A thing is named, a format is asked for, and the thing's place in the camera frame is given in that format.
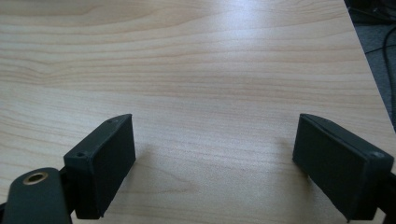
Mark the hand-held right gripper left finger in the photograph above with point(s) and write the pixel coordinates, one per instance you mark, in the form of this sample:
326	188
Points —
102	168

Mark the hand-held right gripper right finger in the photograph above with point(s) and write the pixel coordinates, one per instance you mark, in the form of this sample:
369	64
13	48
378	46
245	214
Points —
336	168

